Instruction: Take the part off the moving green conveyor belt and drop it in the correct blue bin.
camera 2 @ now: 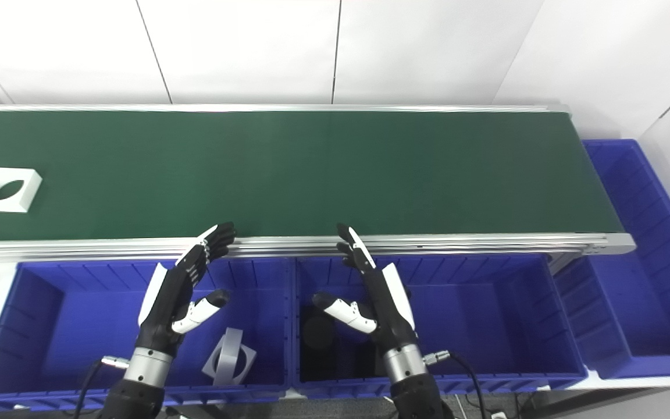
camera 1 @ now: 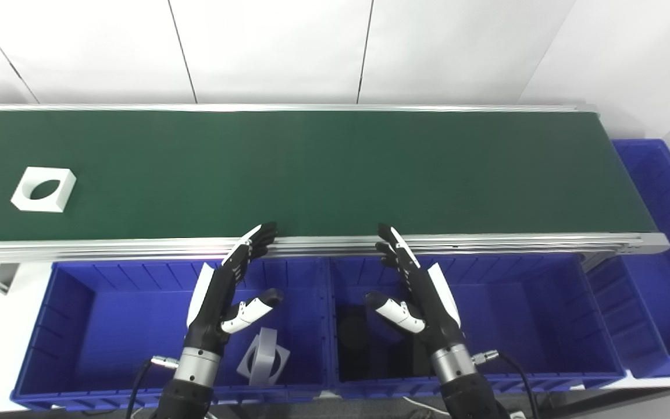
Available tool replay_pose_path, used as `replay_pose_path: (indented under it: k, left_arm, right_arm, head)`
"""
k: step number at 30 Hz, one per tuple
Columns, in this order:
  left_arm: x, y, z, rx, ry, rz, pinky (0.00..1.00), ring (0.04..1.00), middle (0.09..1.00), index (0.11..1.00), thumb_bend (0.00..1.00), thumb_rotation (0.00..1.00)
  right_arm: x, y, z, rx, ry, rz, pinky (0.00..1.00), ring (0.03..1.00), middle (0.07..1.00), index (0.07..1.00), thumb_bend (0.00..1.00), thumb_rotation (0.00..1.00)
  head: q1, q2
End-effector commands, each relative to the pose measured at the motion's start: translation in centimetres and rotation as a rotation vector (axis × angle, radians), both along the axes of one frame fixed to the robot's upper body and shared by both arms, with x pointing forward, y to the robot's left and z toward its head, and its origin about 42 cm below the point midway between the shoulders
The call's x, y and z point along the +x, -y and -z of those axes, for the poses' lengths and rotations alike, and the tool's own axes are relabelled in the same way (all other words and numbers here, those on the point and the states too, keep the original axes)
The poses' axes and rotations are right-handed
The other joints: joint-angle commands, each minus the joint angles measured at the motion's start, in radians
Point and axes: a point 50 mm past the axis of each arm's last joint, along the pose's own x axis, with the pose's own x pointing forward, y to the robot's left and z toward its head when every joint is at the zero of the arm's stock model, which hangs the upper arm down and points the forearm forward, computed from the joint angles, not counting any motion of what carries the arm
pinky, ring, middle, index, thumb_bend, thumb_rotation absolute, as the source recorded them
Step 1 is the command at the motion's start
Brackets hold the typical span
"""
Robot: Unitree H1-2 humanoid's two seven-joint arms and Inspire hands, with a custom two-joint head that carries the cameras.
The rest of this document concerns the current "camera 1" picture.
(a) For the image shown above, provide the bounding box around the blue plastic bin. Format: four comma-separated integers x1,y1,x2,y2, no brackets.
587,139,670,379
326,254,627,400
10,258,336,412

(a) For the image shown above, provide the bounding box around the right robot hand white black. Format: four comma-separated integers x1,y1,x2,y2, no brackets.
365,223,469,353

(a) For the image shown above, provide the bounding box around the green conveyor belt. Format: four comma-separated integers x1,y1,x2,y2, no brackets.
0,110,659,243
0,103,670,266

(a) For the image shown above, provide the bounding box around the thin white cable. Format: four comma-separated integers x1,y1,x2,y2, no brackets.
402,397,450,417

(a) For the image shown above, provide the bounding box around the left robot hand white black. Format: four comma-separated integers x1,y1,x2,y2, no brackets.
186,221,285,351

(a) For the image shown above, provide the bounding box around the black part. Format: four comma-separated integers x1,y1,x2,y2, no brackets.
336,305,436,383

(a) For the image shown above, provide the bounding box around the white square part round hole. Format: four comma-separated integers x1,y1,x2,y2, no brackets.
237,327,291,386
10,166,77,214

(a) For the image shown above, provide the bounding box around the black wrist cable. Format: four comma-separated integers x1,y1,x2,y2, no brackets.
472,349,540,419
125,356,180,419

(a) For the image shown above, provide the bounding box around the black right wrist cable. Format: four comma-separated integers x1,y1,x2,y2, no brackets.
472,349,540,419

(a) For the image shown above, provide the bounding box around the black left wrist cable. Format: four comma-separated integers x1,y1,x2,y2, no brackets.
125,356,180,419

